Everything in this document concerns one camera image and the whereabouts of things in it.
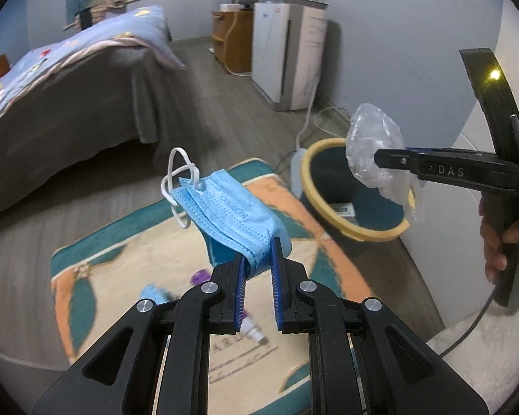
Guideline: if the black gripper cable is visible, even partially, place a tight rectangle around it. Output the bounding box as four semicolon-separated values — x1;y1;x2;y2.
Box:
437;114;519;360

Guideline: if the blue face mask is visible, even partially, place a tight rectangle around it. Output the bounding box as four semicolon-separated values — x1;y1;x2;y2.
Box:
161;147;292;278

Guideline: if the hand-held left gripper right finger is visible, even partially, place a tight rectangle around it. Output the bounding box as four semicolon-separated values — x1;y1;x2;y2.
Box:
270;237;489;415

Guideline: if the small white carton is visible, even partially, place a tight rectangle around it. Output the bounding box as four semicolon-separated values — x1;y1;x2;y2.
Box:
331;202;356;221

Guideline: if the white fluffy cushion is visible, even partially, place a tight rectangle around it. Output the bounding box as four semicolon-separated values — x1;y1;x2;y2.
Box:
424;311;519;415

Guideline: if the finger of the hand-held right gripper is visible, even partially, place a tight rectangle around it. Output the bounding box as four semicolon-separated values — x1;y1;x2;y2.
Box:
373;148;420;173

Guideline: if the person's right hand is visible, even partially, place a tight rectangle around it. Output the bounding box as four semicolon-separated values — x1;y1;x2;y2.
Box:
479;194;509;286

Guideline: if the white air purifier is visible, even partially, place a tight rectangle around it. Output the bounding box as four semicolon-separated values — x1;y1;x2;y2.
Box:
252;0;329;111

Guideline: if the teal bin with beige rim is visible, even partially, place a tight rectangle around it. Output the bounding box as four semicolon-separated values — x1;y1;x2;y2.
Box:
300;138;417;243

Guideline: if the white and purple tube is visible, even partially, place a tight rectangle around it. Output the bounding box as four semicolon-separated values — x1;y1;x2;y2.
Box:
238;309;270;343

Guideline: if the light blue printed quilt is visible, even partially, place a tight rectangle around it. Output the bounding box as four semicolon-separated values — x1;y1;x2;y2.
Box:
0;6;186;139

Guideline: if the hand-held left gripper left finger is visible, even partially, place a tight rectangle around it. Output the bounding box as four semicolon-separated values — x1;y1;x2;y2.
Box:
32;254;248;415

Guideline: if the plaid cloth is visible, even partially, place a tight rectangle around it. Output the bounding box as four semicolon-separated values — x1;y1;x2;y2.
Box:
75;0;133;27

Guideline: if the clear plastic bag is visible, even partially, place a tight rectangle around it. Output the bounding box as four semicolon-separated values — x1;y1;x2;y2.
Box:
345;103;418;225

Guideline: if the light blue wrapper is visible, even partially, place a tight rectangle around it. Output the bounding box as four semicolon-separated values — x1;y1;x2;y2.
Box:
140;284;176;305

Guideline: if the grey bed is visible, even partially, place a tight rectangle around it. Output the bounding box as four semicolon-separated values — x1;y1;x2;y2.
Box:
0;43;186;221

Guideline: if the white power cable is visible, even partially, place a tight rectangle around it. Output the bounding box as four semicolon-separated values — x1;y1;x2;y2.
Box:
296;82;351;152

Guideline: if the white power strip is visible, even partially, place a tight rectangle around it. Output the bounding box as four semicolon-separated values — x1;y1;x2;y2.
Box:
291;147;308;197

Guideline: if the teal and beige patterned rug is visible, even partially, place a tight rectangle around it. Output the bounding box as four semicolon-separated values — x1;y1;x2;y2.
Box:
51;158;444;415

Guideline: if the wooden cabinet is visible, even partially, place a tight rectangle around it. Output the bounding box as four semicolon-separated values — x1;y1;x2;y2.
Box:
212;9;255;74

